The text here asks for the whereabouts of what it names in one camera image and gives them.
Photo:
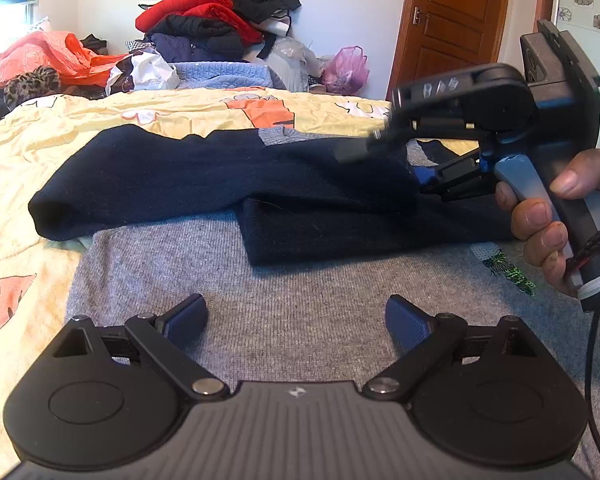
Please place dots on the light blue knitted sweater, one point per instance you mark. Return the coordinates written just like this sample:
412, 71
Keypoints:
220, 75

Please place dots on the red garment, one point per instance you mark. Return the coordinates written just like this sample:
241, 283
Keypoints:
195, 2

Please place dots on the white plastic bag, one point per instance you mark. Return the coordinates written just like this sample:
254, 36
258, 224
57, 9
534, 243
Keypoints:
150, 72

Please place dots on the wooden door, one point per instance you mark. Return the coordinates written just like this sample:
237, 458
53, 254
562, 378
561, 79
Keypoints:
450, 10

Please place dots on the orange plastic bag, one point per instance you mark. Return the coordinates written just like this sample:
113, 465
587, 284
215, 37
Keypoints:
35, 55

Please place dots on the person's right hand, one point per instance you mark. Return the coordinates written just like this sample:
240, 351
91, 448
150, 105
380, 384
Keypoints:
537, 220

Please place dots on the yellow floral bed sheet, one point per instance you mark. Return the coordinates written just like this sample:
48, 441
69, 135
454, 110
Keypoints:
55, 130

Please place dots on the leopard print cloth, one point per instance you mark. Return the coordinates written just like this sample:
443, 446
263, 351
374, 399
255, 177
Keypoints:
30, 85

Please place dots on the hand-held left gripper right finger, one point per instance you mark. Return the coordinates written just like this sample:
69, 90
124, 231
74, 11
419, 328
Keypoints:
405, 326

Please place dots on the dark olive cloth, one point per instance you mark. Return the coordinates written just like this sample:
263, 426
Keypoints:
96, 42

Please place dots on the grey and navy sweater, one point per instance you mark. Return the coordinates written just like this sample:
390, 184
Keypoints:
300, 280

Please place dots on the bright window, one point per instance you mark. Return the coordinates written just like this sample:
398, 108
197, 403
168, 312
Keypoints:
5, 12

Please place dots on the pink plastic bag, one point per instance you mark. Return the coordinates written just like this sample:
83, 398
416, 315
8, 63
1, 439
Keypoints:
347, 70

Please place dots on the clear plastic bag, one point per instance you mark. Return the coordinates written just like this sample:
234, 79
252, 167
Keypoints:
292, 60

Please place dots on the floral wall tiles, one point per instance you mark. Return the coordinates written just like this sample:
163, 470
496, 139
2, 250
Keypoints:
582, 0

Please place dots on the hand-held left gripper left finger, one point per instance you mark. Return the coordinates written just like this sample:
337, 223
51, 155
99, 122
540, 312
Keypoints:
187, 321

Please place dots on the navy padded jacket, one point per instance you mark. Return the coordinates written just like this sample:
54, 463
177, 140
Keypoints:
200, 47

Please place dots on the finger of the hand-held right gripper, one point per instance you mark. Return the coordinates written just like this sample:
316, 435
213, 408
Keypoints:
365, 148
455, 178

